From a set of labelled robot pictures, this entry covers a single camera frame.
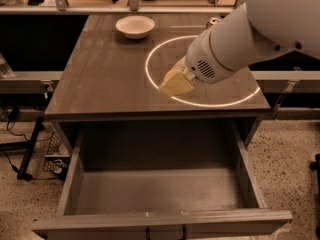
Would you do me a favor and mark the black caster wheel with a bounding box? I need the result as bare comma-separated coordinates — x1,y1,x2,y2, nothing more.
310,154,320,171

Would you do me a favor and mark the orange fruit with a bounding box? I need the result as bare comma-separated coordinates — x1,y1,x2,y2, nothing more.
163,68,176,81

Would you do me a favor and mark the wire mesh basket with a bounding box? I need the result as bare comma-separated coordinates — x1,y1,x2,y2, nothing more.
43,134,70,180

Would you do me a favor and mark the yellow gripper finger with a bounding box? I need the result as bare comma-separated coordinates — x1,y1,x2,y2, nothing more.
173,57,188,72
158,71,195,97

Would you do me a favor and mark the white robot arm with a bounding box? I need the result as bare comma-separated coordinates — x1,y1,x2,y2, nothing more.
159,0,320,97

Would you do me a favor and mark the black stand leg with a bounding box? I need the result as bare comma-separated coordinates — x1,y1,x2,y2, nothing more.
17,117,44,181

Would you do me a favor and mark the grey wooden cabinet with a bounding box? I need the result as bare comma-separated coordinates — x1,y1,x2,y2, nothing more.
46,14,269,156

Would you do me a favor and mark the brown patterned drink can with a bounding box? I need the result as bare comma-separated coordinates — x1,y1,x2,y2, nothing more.
206,17,221,28

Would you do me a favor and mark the black drawer handle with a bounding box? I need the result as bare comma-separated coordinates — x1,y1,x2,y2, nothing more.
145,226,187,240

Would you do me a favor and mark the open grey top drawer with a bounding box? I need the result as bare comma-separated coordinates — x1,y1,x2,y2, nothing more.
32,119,292,240

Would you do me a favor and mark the clear plastic bottle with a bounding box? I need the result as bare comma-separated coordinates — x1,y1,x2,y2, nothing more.
0,53,14,78

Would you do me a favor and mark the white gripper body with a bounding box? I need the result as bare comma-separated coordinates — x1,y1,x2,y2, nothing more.
185,29,235,84

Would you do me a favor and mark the white ceramic bowl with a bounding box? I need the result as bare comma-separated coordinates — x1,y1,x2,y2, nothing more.
116,16,155,40

